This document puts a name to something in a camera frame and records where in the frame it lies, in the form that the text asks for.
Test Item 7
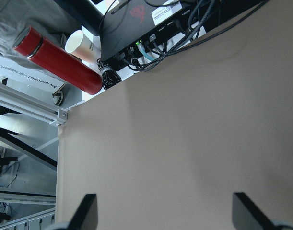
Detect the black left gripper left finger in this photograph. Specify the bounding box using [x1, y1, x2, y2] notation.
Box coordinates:
[69, 194, 98, 230]

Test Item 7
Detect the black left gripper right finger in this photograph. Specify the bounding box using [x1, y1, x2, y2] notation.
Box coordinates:
[232, 192, 281, 230]

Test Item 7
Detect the brown table mat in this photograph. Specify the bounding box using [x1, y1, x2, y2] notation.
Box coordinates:
[56, 0, 293, 230]

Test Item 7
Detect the black white sneaker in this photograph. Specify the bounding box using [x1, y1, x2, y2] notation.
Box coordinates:
[52, 84, 65, 106]

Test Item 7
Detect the white paper cup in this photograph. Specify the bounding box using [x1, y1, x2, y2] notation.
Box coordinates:
[65, 30, 101, 64]

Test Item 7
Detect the red thermos bottle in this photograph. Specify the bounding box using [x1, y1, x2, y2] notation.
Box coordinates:
[12, 26, 102, 95]

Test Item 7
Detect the black mini computer red logo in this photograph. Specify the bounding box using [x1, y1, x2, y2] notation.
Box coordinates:
[100, 0, 221, 71]

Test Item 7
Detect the coiled black cable bundle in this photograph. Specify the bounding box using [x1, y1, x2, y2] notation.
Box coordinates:
[96, 58, 122, 91]

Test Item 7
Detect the aluminium frame profile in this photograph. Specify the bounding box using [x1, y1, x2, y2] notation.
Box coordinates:
[0, 83, 68, 127]

